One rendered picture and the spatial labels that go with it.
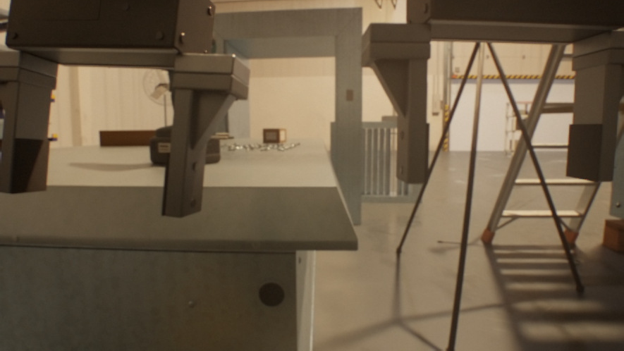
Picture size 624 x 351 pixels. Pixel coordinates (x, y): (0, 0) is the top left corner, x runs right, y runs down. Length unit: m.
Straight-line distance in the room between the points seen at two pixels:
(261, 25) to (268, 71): 8.08
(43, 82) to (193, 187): 0.15
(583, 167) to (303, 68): 10.08
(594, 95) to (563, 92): 12.27
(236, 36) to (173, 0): 2.21
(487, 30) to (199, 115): 0.20
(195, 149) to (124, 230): 0.18
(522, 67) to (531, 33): 11.41
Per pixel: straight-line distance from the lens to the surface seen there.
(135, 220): 0.36
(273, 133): 1.29
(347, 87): 2.23
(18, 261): 0.52
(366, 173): 3.03
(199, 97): 0.21
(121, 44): 0.23
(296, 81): 10.21
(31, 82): 0.30
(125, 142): 1.31
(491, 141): 11.33
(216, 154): 0.55
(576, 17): 0.26
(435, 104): 10.35
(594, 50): 0.29
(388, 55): 0.20
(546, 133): 12.23
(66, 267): 0.48
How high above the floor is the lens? 0.71
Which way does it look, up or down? 5 degrees down
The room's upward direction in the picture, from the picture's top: straight up
